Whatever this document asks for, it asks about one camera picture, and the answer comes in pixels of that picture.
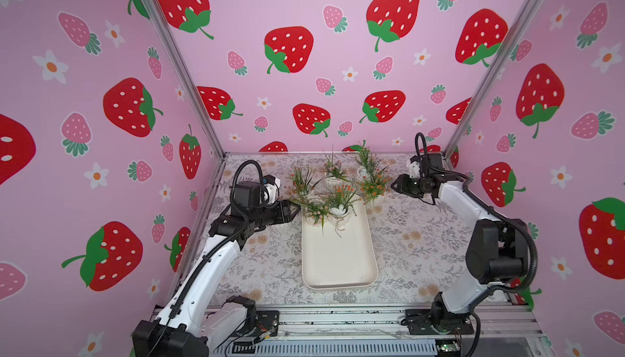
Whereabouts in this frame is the white pot pink flower plant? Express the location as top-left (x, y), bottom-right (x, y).
top-left (291, 194), bottom-right (330, 229)

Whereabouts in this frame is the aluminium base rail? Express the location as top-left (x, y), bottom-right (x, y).
top-left (215, 302), bottom-right (555, 356)

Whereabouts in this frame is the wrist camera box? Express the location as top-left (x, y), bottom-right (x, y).
top-left (408, 153), bottom-right (444, 178)
top-left (234, 175), bottom-right (281, 208)

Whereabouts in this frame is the cream storage tray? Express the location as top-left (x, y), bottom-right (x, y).
top-left (301, 199), bottom-right (379, 291)

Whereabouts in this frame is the potted plant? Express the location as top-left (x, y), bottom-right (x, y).
top-left (356, 142), bottom-right (389, 205)
top-left (324, 153), bottom-right (351, 190)
top-left (291, 166), bottom-right (319, 199)

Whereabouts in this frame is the white pot orange flower plant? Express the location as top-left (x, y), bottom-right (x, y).
top-left (325, 184), bottom-right (362, 236)

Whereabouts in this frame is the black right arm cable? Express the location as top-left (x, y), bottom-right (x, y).
top-left (413, 131), bottom-right (539, 299)

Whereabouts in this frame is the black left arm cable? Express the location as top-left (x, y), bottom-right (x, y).
top-left (141, 159), bottom-right (267, 357)

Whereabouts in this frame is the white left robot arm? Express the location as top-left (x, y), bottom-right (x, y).
top-left (131, 200), bottom-right (301, 356)

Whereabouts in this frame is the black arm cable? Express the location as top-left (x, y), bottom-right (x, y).
top-left (141, 159), bottom-right (267, 357)
top-left (413, 131), bottom-right (539, 299)

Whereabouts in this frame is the silver corner frame post left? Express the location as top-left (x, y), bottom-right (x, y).
top-left (141, 0), bottom-right (226, 161)

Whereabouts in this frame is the silver corner frame post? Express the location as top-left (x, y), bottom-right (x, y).
top-left (444, 0), bottom-right (544, 161)
top-left (141, 0), bottom-right (226, 161)

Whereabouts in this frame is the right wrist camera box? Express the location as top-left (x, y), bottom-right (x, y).
top-left (408, 153), bottom-right (444, 178)

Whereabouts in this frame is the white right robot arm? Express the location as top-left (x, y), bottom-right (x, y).
top-left (284, 168), bottom-right (538, 329)

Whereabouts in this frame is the silver corner frame post right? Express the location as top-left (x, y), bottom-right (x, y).
top-left (444, 0), bottom-right (544, 161)

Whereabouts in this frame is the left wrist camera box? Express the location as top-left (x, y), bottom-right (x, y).
top-left (234, 175), bottom-right (281, 208)

